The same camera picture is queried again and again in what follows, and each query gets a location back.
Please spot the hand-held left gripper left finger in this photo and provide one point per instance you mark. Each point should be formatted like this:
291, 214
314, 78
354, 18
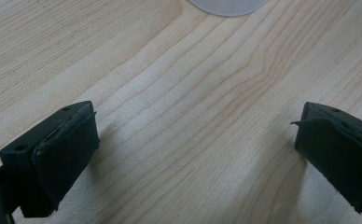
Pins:
54, 161

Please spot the clear plastic storage box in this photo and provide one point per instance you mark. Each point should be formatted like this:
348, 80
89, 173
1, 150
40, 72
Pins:
229, 7

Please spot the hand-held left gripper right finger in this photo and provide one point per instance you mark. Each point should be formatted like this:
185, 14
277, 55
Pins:
341, 161

